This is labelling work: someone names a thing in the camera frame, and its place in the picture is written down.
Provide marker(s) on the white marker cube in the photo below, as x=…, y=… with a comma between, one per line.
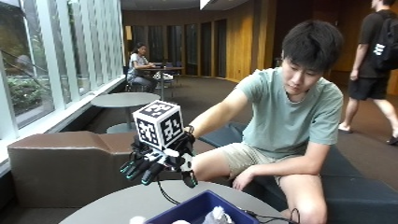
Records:
x=160, y=126

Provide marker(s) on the dark chair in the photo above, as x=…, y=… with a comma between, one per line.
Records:
x=173, y=73

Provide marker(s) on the white crumpled object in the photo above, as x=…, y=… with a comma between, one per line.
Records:
x=217, y=216

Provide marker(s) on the black backpack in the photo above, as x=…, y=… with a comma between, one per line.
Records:
x=388, y=43

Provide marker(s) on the dark blue upholstered bench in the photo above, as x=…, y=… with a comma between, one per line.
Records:
x=356, y=193

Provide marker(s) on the round grey side table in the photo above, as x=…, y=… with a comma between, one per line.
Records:
x=124, y=99

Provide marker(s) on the tall wooden table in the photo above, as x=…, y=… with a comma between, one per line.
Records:
x=161, y=70

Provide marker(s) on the the person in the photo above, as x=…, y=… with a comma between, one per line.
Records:
x=291, y=118

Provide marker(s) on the white bag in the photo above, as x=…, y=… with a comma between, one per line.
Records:
x=164, y=76

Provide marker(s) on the small white rounded object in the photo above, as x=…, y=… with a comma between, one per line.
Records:
x=181, y=222
x=137, y=220

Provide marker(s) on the brown upholstered bench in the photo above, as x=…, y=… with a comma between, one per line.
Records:
x=71, y=165

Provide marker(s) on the blue plastic bin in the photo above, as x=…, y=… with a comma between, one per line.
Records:
x=195, y=207

